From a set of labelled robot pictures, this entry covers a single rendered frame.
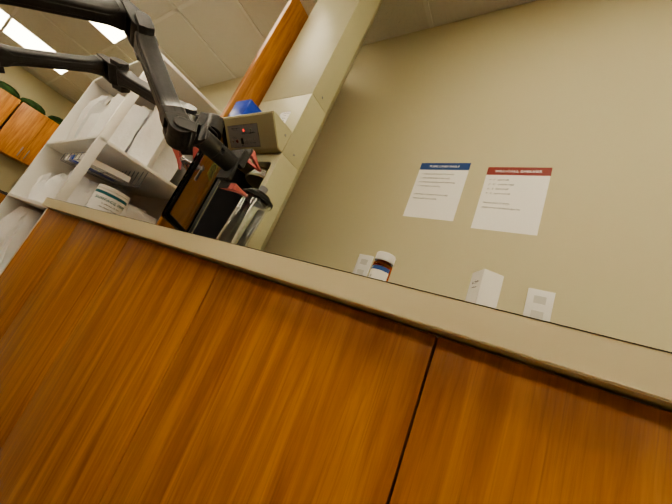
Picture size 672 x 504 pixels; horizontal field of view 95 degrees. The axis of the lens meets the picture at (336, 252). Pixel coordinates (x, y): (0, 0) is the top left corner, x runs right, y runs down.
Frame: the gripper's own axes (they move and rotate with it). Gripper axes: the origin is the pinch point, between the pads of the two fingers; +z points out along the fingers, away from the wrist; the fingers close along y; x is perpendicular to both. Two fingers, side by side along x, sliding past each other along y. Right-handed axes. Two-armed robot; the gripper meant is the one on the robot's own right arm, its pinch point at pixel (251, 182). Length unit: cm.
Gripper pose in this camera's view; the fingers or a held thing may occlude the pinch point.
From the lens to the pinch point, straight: 104.0
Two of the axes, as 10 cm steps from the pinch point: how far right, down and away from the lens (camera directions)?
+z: 4.8, 4.4, 7.6
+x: -7.9, -1.7, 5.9
